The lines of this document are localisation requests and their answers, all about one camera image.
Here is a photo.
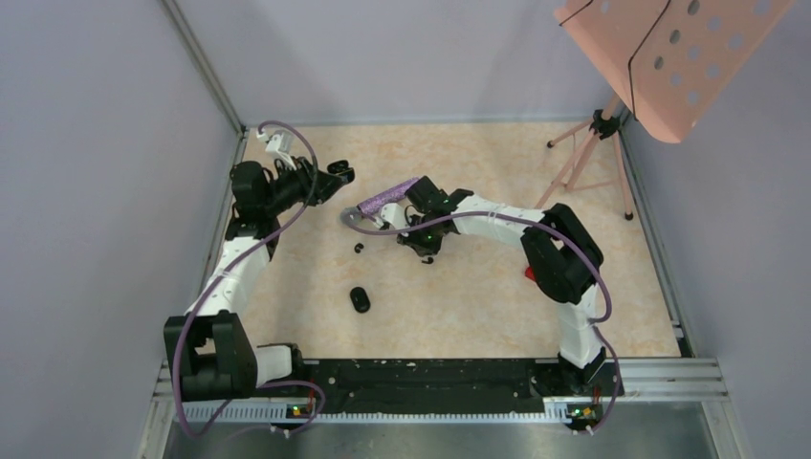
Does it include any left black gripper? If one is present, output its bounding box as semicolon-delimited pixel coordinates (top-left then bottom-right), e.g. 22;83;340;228
263;155;346;214

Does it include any black earbud case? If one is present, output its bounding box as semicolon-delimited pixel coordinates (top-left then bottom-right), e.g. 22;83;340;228
327;160;356;184
349;286;371;314

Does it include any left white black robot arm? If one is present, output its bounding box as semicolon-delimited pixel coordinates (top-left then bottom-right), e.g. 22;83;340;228
164;157;355;402

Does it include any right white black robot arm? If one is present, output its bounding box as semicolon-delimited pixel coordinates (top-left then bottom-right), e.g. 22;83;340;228
380;176;605;394

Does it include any closed black earbud case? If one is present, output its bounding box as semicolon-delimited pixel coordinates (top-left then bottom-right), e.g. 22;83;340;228
349;286;371;314

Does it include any purple glitter microphone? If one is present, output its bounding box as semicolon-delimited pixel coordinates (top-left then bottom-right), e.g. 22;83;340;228
340;177;420;229

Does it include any pink music stand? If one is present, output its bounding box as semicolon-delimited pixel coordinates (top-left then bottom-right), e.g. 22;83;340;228
535;0;796;222

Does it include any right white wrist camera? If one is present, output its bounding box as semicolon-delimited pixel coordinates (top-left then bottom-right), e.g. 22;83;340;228
378;203;410;230

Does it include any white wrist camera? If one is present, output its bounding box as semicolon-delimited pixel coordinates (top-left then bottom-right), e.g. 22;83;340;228
378;203;410;230
256;129;296;170

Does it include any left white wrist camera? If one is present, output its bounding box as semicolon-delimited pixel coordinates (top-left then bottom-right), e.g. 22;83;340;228
256;129;296;170

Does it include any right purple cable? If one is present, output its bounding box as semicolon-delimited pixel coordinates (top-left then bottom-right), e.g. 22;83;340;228
344;210;623;434

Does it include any purple cable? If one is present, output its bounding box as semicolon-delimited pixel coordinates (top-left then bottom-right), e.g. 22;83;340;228
170;120;327;440
344;210;623;434

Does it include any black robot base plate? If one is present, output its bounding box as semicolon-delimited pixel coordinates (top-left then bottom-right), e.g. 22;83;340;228
247;358;625;418

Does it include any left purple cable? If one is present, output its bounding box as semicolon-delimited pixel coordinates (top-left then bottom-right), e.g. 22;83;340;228
170;120;327;440

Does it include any aluminium frame rail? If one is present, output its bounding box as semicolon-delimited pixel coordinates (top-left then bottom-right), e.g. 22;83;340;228
138;358;751;458

